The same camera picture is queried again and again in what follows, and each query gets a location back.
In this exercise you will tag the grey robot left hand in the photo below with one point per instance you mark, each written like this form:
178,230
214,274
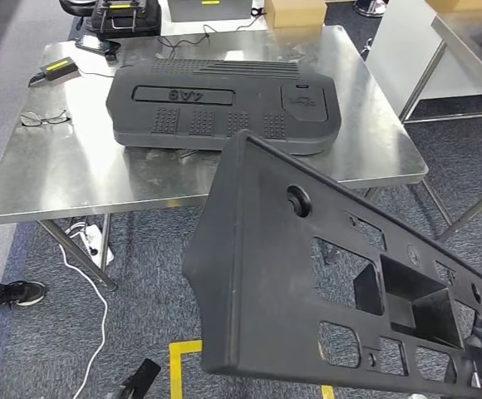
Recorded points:
139,380

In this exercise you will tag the black plastic licence plate bracket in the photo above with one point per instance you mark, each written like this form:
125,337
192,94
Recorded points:
257,286

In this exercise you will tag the stainless steel workbench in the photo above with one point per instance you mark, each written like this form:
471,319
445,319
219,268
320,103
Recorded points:
79,165
473,49

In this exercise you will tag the white power strip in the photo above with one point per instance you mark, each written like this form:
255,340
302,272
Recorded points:
95,242

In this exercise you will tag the person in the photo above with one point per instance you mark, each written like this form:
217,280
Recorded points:
17,292

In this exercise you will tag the black plastic engine cover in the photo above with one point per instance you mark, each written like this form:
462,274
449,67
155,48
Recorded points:
224,121

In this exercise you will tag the eyeglasses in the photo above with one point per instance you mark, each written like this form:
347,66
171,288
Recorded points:
43,118

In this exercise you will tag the white panel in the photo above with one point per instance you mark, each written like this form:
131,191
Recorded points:
399,55

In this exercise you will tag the black adapter with yellow label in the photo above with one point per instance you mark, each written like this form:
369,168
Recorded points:
58,69

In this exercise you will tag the black smartphone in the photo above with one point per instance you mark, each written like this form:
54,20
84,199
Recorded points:
97,45

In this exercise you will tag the cardboard box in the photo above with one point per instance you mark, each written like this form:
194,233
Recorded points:
461,4
294,14

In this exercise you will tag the black carrying case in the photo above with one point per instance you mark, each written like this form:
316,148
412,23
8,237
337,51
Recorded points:
126,19

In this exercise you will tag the chrome round stanchion base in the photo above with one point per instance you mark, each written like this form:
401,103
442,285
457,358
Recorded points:
369,6

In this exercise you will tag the grey box with yellow label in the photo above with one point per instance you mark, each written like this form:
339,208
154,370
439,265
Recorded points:
209,10

